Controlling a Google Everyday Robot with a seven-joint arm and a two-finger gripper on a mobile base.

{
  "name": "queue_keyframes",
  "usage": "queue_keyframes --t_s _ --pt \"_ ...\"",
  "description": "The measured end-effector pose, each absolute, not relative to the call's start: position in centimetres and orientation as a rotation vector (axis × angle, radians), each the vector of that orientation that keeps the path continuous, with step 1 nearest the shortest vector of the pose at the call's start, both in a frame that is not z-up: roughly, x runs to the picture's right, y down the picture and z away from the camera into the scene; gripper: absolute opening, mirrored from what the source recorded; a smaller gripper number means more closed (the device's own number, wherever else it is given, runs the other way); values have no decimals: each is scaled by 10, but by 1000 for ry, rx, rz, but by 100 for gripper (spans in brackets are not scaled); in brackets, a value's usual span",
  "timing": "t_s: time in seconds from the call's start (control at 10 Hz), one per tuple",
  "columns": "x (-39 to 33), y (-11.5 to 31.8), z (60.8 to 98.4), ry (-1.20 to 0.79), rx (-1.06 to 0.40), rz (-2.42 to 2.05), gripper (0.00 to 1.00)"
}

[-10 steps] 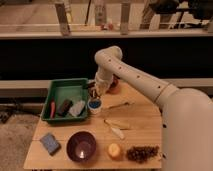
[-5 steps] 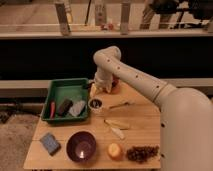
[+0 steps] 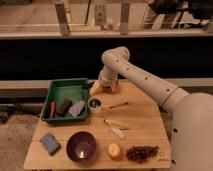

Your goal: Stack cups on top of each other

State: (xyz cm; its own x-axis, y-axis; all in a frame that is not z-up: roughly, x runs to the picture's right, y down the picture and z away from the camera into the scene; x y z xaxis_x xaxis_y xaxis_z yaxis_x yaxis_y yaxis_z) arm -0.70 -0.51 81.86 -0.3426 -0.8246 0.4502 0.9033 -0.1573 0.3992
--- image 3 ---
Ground wooden knife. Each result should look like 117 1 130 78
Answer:
104 119 130 130

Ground red-brown pan with handle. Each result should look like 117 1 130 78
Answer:
82 80 117 93

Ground purple bowl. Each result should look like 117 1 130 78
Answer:
66 131 96 163

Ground green plastic tray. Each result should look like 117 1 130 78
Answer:
41 78 88 124

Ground white cup blue inside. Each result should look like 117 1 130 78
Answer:
88 98 102 115

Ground red marker in tray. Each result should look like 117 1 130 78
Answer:
50 102 55 118

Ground bunch of dark grapes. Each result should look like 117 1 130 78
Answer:
126 146 159 163

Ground dark brush block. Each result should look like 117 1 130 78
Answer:
56 99 73 117

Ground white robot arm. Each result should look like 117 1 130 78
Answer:
90 46 213 171

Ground grey cloth in tray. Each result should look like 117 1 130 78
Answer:
68 100 85 117

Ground wooden spoon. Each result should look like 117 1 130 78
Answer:
108 101 134 109

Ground blue sponge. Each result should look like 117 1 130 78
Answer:
40 133 61 156

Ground orange fruit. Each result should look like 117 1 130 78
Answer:
107 143 122 160

